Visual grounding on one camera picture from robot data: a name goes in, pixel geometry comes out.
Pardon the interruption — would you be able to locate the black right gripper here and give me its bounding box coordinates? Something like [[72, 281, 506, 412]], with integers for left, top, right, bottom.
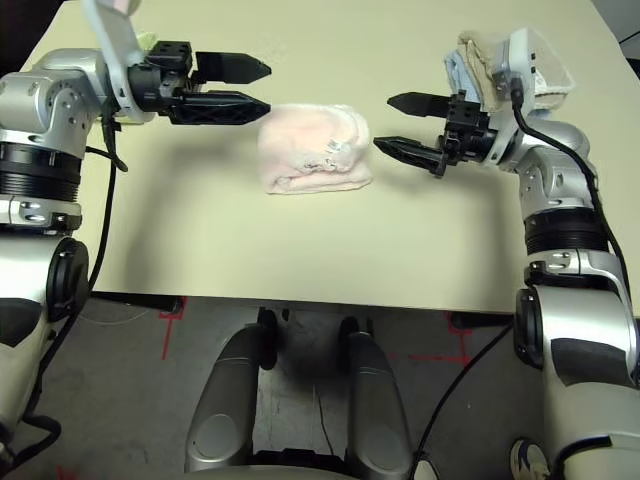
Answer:
[[373, 89, 500, 179]]

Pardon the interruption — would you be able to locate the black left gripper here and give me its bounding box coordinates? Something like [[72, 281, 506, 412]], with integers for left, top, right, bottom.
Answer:
[[126, 41, 273, 127]]

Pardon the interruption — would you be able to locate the pink towel with duck embroidery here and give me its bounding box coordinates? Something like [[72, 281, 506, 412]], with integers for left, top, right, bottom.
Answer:
[[255, 102, 374, 197]]

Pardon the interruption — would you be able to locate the folded light blue towel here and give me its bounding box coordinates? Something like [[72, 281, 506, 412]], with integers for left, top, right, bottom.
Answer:
[[443, 49, 552, 122]]

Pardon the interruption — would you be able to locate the folded beige towel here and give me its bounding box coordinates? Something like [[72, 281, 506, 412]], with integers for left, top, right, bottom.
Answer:
[[458, 28, 574, 114]]

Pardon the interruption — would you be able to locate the silver right robot leg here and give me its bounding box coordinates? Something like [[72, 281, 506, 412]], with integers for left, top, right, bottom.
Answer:
[[339, 314, 418, 474]]

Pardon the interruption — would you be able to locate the silver robot leg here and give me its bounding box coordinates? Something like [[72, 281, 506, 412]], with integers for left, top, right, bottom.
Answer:
[[183, 308, 279, 474], [339, 314, 418, 474]]

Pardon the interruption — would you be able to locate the silver left robot leg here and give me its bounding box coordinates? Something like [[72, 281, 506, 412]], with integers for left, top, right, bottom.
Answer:
[[183, 308, 279, 474]]

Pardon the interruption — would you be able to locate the white sneaker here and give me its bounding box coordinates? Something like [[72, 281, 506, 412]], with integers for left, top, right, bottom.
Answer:
[[509, 436, 554, 480], [412, 451, 438, 480]]

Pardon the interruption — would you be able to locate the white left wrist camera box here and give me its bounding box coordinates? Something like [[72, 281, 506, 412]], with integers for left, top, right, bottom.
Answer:
[[81, 0, 157, 125]]

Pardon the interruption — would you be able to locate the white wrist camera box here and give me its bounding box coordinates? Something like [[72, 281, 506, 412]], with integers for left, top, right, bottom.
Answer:
[[81, 0, 157, 125], [480, 26, 545, 167]]

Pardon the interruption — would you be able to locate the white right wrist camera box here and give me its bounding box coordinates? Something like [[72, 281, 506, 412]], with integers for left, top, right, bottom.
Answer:
[[480, 26, 545, 167]]

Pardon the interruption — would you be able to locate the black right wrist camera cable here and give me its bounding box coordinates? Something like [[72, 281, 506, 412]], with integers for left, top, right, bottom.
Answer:
[[411, 74, 629, 480]]

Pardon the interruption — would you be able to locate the thin black floor cable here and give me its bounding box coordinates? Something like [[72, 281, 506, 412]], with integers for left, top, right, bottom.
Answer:
[[311, 388, 335, 455]]

